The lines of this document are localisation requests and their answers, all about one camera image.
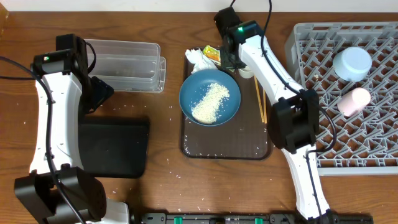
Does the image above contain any pile of white rice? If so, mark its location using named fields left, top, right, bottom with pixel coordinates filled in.
left=192, top=83, right=229, bottom=124

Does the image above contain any light blue bowl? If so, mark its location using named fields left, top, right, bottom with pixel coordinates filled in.
left=333, top=47, right=372, bottom=82

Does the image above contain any clear plastic bin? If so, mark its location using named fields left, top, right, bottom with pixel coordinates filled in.
left=86, top=39, right=161, bottom=81

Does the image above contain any pink cup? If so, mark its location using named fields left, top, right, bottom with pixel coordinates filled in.
left=337, top=87, right=371, bottom=116

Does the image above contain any right wooden chopstick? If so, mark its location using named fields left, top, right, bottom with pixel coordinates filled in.
left=262, top=90, right=267, bottom=124

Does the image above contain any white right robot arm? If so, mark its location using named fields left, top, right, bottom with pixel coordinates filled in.
left=214, top=7, right=330, bottom=223

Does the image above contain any yellow green snack wrapper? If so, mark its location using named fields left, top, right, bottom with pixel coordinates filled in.
left=202, top=45, right=221, bottom=66

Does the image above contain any wooden chopstick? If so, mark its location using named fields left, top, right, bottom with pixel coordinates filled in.
left=254, top=76, right=265, bottom=124
left=262, top=90, right=267, bottom=124

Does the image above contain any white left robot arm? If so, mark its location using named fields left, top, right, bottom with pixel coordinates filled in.
left=14, top=34, right=130, bottom=223

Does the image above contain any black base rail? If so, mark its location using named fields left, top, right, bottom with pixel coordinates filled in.
left=130, top=212, right=374, bottom=224

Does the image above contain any left wooden chopstick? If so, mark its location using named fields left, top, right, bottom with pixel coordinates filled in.
left=254, top=76, right=265, bottom=124

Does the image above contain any black flat bin tray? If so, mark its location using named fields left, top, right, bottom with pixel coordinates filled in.
left=78, top=118, right=150, bottom=179

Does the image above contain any crumpled white tissue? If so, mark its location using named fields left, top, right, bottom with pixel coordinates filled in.
left=185, top=49, right=217, bottom=73

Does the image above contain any grey dishwasher rack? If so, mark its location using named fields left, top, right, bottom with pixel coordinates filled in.
left=285, top=22, right=397, bottom=175

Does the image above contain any cream white cup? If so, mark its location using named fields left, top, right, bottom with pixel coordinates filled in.
left=238, top=66, right=254, bottom=79

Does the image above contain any clear plastic bin lid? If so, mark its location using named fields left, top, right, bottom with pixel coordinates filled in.
left=101, top=57, right=166, bottom=93

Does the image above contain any dark blue plate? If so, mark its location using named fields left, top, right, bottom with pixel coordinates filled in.
left=179, top=70, right=241, bottom=126

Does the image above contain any dark brown serving tray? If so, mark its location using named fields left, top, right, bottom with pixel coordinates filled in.
left=179, top=72, right=273, bottom=160

